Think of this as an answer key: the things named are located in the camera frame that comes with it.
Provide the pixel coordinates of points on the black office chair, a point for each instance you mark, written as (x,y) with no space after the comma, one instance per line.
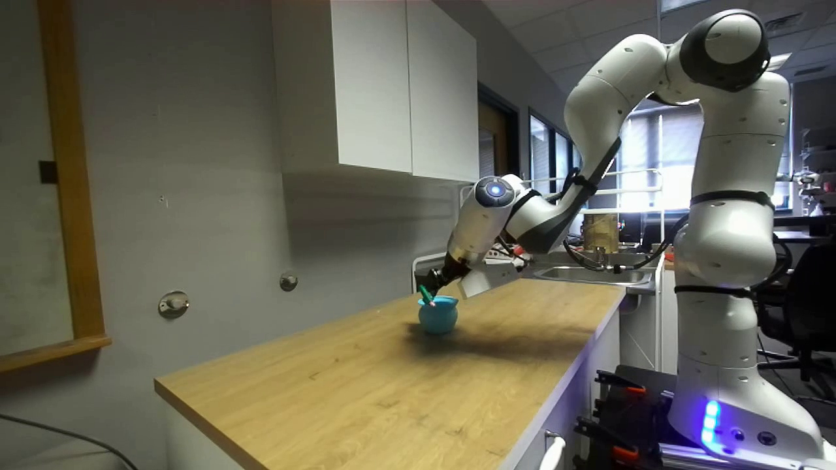
(807,314)

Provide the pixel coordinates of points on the tan jar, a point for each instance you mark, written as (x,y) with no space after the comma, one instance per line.
(601,236)

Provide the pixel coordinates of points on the green capped marker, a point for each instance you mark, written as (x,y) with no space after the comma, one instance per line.
(428,296)

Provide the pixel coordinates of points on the brown wooden door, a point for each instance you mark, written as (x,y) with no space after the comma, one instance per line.
(498,132)

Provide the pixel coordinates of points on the red and white box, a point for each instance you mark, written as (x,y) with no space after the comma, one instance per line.
(514,253)

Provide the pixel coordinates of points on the small blue bowl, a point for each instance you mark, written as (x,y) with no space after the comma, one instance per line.
(438,318)

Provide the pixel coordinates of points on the small black square clip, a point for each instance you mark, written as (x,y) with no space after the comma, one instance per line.
(49,170)

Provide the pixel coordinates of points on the narrow white cabinet door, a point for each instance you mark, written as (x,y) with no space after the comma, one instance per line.
(372,83)

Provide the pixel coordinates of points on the black orange clamp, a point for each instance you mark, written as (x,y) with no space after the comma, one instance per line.
(624,384)
(611,443)

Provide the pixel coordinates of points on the white wall cabinet body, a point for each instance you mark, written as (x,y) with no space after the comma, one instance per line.
(304,83)

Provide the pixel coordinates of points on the wide white cabinet door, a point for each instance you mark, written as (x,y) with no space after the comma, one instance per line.
(442,96)

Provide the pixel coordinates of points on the round metal wall knob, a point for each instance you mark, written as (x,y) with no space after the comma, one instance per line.
(288,284)

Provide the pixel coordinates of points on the metal wall outlet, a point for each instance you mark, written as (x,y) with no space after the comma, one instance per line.
(174,305)

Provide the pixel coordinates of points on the bright window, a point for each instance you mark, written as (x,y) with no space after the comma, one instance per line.
(662,166)

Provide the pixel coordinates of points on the wooden framed whiteboard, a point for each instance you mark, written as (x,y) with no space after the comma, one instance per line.
(62,174)

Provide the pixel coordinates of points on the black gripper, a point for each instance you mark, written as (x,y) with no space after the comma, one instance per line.
(451,268)

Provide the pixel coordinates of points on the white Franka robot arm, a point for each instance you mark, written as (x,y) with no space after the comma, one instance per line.
(727,245)

